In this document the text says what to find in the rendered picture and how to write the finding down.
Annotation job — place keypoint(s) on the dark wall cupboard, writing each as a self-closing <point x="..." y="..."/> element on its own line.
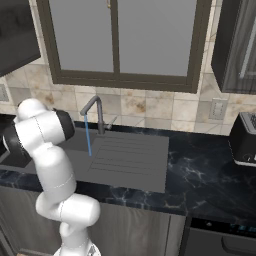
<point x="15" y="30"/>

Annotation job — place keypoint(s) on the black dishwasher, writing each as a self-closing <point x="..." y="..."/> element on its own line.
<point x="220" y="238"/>

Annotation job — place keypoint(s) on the dark framed window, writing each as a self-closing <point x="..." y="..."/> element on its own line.
<point x="120" y="40"/>

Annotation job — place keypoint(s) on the blue water stream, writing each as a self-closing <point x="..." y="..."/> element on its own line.
<point x="88" y="136"/>

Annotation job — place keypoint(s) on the glass fronted wall cupboard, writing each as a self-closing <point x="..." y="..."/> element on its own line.
<point x="238" y="43"/>

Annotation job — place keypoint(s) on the black toaster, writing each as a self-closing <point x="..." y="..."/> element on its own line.
<point x="245" y="140"/>

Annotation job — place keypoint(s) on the grey wall switch plate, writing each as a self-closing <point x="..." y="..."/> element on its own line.
<point x="3" y="93"/>

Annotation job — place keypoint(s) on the grey wall socket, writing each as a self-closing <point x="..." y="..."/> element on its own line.
<point x="218" y="108"/>

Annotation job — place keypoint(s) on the dark grey tap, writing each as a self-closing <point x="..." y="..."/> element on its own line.
<point x="99" y="113"/>

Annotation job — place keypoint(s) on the dark grey sink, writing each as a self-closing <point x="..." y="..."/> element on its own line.
<point x="130" y="160"/>

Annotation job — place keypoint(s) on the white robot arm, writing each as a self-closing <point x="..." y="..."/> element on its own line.
<point x="50" y="156"/>

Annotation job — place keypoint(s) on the grey base cupboard run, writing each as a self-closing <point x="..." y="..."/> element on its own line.
<point x="133" y="230"/>

